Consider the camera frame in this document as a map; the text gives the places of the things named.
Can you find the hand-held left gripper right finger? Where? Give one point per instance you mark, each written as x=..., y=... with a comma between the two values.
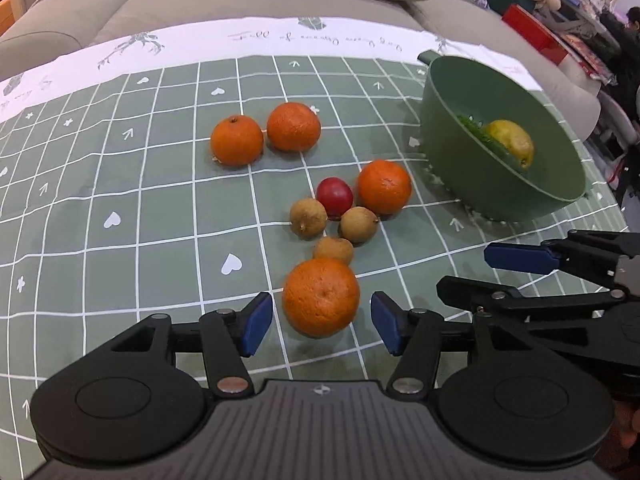
x=386, y=322

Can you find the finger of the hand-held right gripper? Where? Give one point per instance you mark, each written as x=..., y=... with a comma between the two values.
x=480, y=296
x=520, y=257

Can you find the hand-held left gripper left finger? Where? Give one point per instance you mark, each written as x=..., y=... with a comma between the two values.
x=255, y=325

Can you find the large orange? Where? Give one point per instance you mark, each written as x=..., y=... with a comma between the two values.
x=321, y=297

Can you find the brown kiwi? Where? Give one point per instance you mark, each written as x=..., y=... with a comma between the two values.
x=334, y=250

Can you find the brown longan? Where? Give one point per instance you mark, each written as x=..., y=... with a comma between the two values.
x=358, y=226
x=308, y=216

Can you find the small red plum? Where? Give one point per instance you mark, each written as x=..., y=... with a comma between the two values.
x=334, y=196

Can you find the green plastic bowl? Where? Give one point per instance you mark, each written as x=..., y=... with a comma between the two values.
x=450, y=105

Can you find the yellow-green pear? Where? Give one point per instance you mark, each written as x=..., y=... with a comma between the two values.
x=511, y=141

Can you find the green cucumber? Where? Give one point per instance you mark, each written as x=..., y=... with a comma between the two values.
x=475, y=130

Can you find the green checked tablecloth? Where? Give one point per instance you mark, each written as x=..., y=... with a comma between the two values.
x=150, y=210

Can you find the pile of magazines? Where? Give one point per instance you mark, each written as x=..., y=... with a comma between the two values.
x=587, y=55

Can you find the red box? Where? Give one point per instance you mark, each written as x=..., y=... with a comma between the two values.
x=535, y=30

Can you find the beige sofa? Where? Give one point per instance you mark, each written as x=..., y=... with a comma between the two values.
x=200, y=5

